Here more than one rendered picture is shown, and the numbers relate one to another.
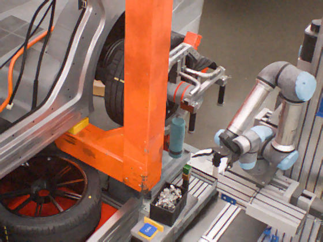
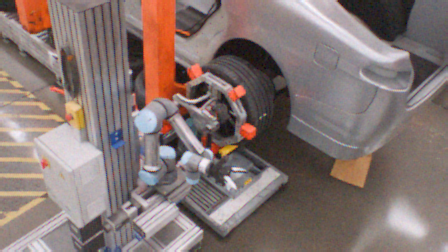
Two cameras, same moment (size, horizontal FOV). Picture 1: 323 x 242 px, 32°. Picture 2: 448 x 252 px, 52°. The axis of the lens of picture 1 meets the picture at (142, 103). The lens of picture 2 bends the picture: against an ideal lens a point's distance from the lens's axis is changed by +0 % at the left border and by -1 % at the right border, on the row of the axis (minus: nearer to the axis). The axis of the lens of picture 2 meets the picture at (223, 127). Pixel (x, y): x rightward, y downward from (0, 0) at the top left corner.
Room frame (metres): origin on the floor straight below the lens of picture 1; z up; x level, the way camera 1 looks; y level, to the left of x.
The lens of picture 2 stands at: (3.10, -2.81, 3.00)
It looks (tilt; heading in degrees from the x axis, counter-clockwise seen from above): 41 degrees down; 95
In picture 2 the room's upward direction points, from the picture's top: 6 degrees clockwise
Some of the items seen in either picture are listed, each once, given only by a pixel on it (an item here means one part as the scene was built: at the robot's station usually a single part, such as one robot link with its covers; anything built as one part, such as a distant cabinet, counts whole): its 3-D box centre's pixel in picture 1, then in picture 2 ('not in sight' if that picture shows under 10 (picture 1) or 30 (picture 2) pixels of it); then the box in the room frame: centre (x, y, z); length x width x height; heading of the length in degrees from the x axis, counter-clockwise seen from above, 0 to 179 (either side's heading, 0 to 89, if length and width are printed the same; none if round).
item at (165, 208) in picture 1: (168, 203); not in sight; (2.19, -0.17, 0.52); 0.20 x 0.14 x 0.13; 153
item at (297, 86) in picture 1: (288, 120); not in sight; (2.09, -0.68, 1.19); 0.15 x 0.12 x 0.55; 42
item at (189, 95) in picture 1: (184, 79); (193, 91); (2.66, -0.24, 1.03); 0.19 x 0.18 x 0.11; 56
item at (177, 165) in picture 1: (150, 163); (226, 169); (2.93, -0.07, 0.13); 0.50 x 0.36 x 0.10; 146
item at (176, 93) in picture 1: (184, 94); (207, 114); (2.77, -0.25, 0.85); 0.21 x 0.14 x 0.14; 56
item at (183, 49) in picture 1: (173, 90); (214, 110); (2.81, -0.19, 0.85); 0.54 x 0.07 x 0.54; 146
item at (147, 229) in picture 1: (148, 230); not in sight; (2.03, -0.06, 0.47); 0.07 x 0.07 x 0.02; 56
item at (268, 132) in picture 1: (259, 140); not in sight; (2.19, -0.60, 0.98); 0.13 x 0.12 x 0.14; 42
